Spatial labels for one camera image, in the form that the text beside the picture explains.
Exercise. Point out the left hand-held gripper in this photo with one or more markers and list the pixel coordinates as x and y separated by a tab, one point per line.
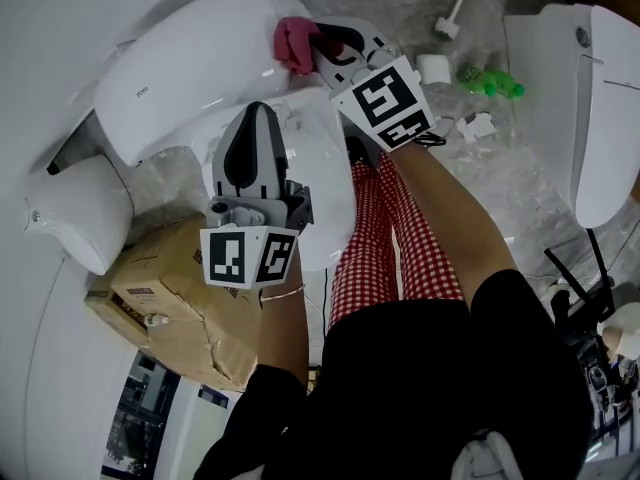
225	258

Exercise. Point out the person's left forearm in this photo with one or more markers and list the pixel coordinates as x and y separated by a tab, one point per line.
282	338

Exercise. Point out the white toilet brush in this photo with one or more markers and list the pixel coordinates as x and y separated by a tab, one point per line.
447	25

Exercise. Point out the person's red checked trousers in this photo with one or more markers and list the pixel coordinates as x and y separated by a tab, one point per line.
390	258

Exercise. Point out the grey chair with black legs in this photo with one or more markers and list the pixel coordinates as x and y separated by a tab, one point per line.
580	278

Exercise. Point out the person's black top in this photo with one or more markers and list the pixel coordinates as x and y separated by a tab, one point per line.
425	393

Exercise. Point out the cluttered equipment shelf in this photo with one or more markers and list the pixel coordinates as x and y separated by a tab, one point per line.
610	398

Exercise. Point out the clear plastic water bottle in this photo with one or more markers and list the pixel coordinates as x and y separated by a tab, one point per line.
156	321

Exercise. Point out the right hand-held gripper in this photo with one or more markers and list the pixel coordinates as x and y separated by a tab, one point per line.
385	98

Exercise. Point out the cardboard box with black band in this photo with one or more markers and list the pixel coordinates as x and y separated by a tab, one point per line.
110	313

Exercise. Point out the green bottle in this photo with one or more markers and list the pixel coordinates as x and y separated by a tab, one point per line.
472	78
505	85

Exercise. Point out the pink cloth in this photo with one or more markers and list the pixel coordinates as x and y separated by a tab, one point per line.
295	43

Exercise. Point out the black framed glass cabinet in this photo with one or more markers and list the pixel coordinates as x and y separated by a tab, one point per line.
140	418

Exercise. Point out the person's black shoe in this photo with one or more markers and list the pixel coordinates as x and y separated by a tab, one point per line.
357	150

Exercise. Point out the labelled cardboard box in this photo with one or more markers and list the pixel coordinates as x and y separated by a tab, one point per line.
200	308

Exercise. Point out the white tankless smart toilet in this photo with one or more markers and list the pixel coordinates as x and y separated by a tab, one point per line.
565	118

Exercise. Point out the loose white paper roll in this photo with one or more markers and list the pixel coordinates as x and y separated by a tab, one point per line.
432	68

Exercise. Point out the person's right forearm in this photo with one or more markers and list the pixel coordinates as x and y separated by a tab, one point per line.
450	218

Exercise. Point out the crumpled white tissue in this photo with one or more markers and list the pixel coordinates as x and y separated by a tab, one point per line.
477	127

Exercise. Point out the white egg-shaped toilet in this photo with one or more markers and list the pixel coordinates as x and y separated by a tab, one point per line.
80	213

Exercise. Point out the white tank toilet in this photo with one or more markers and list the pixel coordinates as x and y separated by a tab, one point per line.
190	68

